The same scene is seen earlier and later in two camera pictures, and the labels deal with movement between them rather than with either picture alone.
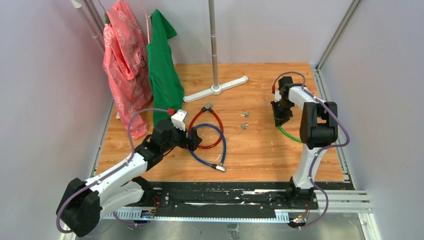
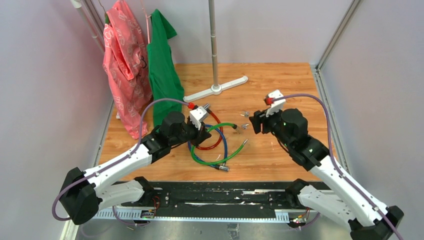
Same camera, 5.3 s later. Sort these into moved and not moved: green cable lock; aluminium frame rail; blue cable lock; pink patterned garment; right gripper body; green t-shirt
Moved: right gripper body; green cable lock
Not moved: aluminium frame rail; pink patterned garment; blue cable lock; green t-shirt
